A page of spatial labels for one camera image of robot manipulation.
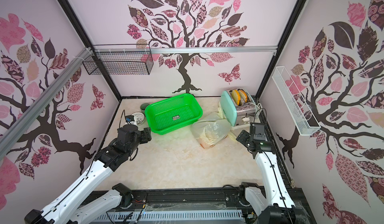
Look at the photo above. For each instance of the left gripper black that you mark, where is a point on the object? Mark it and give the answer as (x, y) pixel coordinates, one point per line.
(145, 135)

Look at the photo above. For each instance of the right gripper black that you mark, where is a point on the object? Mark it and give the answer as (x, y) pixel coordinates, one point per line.
(244, 137)

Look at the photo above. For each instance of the yellow plastic bag orange print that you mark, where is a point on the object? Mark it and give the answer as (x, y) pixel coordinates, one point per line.
(211, 130)

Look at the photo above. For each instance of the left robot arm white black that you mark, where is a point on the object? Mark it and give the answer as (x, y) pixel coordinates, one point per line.
(68, 208)

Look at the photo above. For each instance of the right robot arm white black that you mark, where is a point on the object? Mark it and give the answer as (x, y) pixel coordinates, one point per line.
(275, 206)

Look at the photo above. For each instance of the white sink strainer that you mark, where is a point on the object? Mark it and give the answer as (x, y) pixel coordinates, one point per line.
(138, 118)

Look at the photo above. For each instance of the small green bowl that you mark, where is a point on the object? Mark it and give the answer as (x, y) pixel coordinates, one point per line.
(144, 106)

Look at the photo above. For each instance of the mint green toaster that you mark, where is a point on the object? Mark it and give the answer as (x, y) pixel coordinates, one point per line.
(238, 115)

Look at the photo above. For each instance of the green plastic basket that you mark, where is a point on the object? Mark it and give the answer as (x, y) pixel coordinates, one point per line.
(173, 113)

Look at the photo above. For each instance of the orange bread slice in toaster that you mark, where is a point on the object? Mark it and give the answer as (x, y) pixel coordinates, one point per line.
(243, 95)

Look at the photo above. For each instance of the yellow bread slice in toaster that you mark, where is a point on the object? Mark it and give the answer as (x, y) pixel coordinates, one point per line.
(236, 97)

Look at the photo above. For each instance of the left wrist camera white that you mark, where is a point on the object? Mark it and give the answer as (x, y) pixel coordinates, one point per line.
(130, 119)

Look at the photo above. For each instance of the white wire wall shelf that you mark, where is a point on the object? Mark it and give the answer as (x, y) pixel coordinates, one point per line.
(290, 88)

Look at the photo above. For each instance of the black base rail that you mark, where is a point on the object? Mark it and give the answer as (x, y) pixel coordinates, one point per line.
(223, 198)

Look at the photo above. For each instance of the black wire wall basket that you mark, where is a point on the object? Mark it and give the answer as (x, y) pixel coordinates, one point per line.
(130, 59)

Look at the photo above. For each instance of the white slotted cable duct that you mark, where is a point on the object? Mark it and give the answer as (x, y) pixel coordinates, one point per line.
(172, 217)

